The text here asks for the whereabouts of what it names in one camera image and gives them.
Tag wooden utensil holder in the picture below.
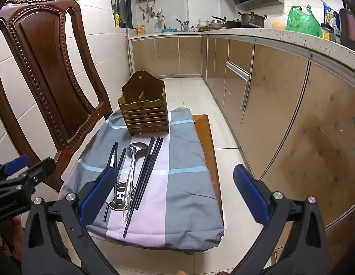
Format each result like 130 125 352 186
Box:
118 70 170 135

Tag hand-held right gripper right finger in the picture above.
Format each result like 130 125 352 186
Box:
233 164 328 275

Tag metal ladle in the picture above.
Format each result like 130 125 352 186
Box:
122 142 148 222

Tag metal sink faucet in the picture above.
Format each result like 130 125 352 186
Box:
154 14 167 30

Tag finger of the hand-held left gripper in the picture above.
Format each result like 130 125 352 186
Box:
0 155 29 179
22 158 56 185

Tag carved wooden chair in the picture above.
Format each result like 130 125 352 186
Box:
0 0 225 255

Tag speckled kitchen countertop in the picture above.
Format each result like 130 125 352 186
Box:
130 27 355 72

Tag grey pink checked cushion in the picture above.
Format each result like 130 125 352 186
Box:
57 107 226 250

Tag white spoon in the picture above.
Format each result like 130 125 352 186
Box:
105 147 116 207

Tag dark lidded jar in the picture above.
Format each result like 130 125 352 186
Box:
321 24 337 41

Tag metal cooking pot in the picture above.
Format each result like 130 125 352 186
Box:
238 11 267 28

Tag blue snack bag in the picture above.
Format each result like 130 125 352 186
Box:
321 0 341 25

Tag beige kitchen cabinets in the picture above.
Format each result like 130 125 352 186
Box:
131 33 355 264

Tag dark container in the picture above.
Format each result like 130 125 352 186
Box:
339 8 355 48

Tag person's left hand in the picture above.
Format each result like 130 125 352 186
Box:
0 215 24 264

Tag dark frying pan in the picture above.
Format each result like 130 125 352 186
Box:
212 16 241 29

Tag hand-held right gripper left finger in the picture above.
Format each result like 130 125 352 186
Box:
21 167 117 275

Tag green plastic bag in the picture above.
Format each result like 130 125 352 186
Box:
286 4 322 38

